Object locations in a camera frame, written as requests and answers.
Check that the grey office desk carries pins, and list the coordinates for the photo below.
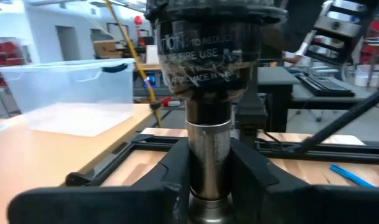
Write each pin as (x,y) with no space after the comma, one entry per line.
(276,76)

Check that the black keyboard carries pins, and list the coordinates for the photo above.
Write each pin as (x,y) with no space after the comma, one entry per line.
(326,87)

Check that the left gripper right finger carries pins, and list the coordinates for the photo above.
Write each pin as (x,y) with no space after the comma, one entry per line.
(301,205)

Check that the black aluminium table frame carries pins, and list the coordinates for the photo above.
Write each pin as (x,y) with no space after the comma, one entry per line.
(332,154)

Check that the clear plastic storage bin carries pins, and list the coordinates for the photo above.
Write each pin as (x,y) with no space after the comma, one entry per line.
(68,93)

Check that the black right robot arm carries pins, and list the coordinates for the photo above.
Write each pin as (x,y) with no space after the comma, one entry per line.
(338,28)

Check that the tan wooden desk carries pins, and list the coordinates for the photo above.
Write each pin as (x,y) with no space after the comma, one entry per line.
(36,161)

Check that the silver metal lamp base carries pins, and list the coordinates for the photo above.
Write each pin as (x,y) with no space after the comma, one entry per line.
(208,62)

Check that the blue pen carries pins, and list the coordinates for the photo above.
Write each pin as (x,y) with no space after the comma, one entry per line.
(351,176)

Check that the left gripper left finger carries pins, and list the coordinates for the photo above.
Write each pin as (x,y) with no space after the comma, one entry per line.
(99,205)

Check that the brown cardboard box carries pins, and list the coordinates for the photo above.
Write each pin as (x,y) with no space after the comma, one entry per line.
(106,49)

